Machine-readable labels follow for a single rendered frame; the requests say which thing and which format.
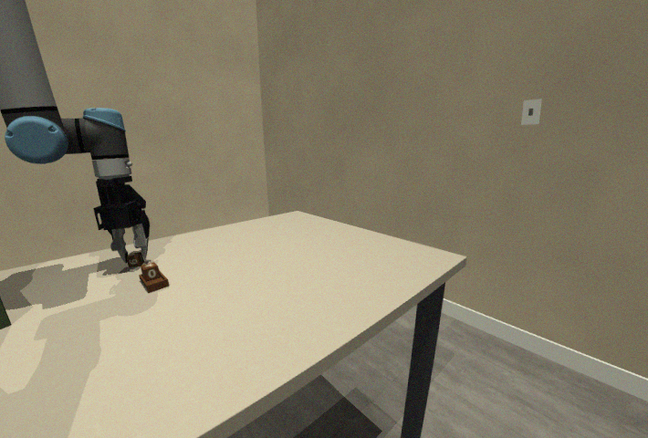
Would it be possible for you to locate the brown number cube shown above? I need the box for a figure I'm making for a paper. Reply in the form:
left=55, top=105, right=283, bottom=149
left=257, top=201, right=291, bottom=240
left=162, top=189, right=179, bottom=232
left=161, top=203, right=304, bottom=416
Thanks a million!
left=141, top=262, right=160, bottom=281
left=126, top=252, right=144, bottom=267

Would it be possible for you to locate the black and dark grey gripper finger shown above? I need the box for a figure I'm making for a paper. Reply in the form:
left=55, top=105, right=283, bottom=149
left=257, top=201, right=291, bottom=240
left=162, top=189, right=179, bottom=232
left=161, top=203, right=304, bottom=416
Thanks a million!
left=108, top=228, right=128, bottom=263
left=132, top=210, right=150, bottom=261

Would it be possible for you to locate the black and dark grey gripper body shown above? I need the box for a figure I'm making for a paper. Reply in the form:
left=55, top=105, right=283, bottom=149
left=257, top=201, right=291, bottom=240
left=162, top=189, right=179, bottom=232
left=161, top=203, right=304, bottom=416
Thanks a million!
left=93, top=176, right=141, bottom=230

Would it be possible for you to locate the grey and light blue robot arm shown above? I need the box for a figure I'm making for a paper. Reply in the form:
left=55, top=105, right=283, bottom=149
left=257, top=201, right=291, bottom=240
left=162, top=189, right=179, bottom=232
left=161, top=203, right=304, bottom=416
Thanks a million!
left=0, top=0, right=132, bottom=180

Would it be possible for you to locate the brown wooden tray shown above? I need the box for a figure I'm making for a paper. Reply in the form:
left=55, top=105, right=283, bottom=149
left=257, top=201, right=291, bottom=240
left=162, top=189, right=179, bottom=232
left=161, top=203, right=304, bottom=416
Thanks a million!
left=139, top=270, right=169, bottom=293

